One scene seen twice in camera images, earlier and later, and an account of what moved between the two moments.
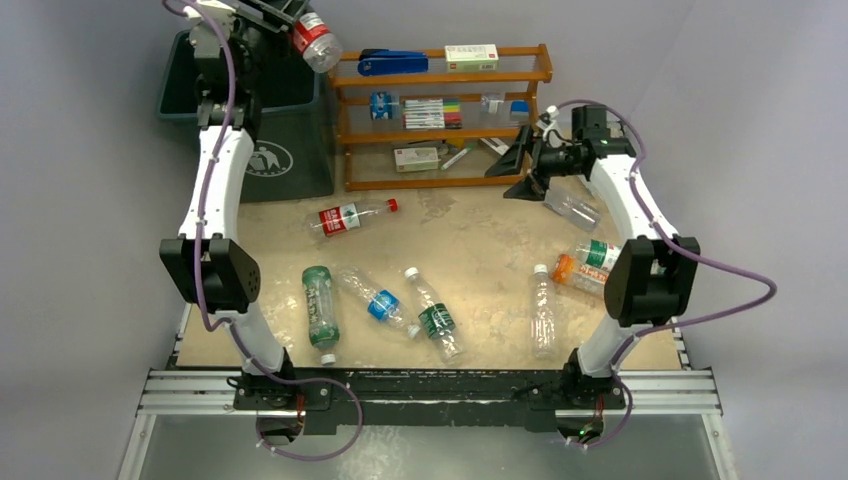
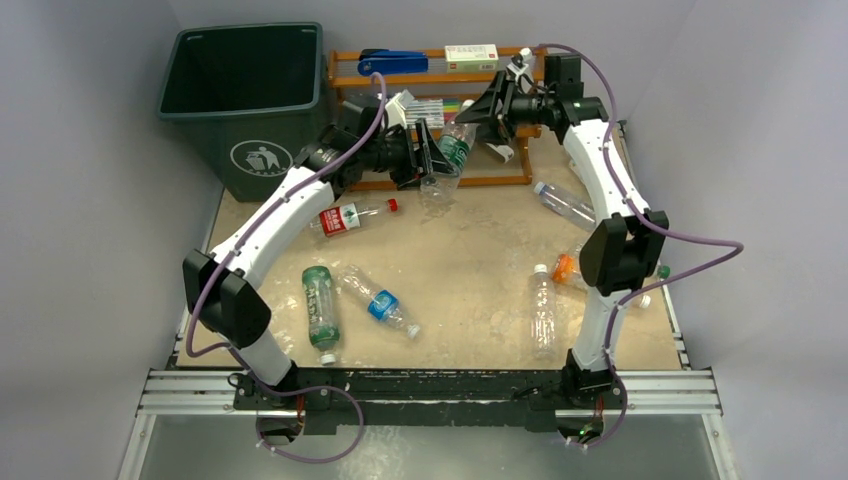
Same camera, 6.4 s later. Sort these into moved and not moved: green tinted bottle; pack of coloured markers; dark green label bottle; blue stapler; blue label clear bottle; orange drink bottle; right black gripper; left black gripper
Moved: dark green label bottle; left black gripper; right black gripper
Not moved: green tinted bottle; pack of coloured markers; blue stapler; orange drink bottle; blue label clear bottle
